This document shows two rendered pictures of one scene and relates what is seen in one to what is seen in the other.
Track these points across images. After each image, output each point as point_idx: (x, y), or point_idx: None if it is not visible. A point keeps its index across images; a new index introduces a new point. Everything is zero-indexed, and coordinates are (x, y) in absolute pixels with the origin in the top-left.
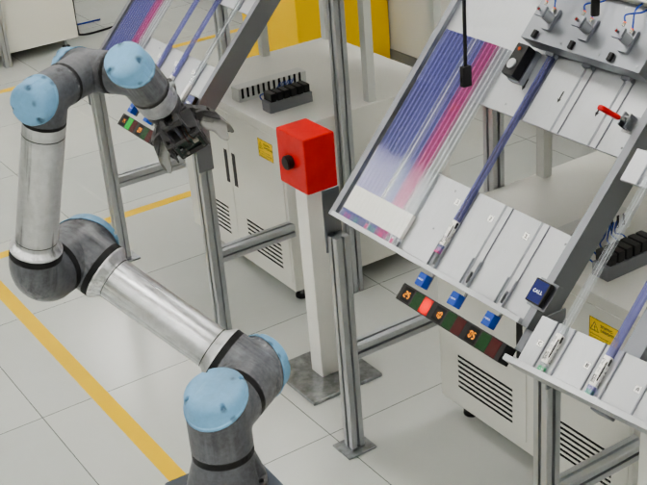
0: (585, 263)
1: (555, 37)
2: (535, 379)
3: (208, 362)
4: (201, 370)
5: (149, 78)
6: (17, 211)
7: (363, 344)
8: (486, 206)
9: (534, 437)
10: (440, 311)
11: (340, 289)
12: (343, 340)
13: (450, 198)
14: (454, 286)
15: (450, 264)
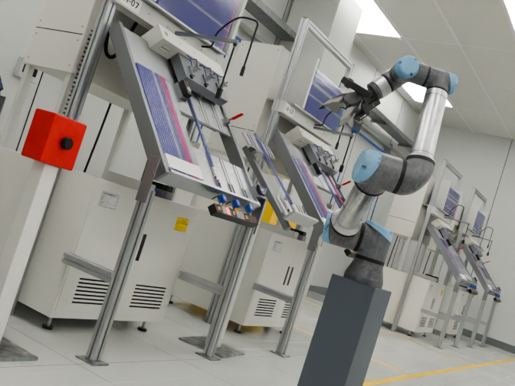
0: None
1: (197, 80)
2: (250, 231)
3: (361, 222)
4: (357, 228)
5: None
6: (437, 139)
7: None
8: (214, 159)
9: (240, 262)
10: (233, 211)
11: (143, 227)
12: (130, 267)
13: (201, 157)
14: (237, 196)
15: (223, 188)
